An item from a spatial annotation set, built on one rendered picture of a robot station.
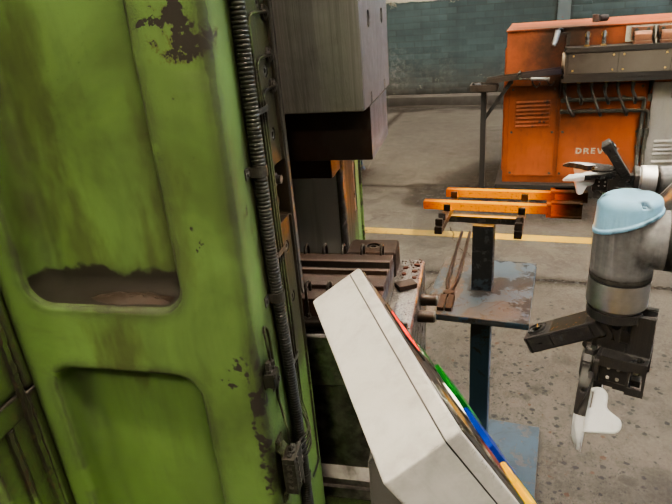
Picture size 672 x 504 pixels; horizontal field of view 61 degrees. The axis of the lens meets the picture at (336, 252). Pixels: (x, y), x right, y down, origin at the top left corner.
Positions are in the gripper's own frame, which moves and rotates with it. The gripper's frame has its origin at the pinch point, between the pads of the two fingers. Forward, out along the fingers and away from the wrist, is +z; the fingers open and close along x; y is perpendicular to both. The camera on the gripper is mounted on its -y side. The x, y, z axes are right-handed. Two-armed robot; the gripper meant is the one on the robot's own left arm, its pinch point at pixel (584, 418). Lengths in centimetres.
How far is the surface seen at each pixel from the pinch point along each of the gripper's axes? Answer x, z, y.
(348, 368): -32.4, -23.1, -19.5
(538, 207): 80, -3, -29
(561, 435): 103, 94, -21
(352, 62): 6, -51, -41
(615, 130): 384, 42, -55
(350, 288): -19.8, -25.4, -27.0
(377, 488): -30.7, -4.8, -17.9
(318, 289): 10, -4, -56
